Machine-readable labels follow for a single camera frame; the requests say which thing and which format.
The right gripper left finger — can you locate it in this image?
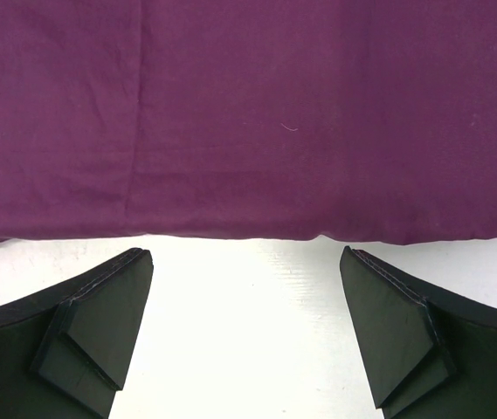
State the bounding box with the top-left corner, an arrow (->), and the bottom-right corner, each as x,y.
0,248 -> 154,418

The purple cloth wrap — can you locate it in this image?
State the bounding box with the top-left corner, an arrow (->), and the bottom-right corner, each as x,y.
0,1 -> 497,244

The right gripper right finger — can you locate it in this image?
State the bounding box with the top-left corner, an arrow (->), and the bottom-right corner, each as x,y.
340,247 -> 497,419

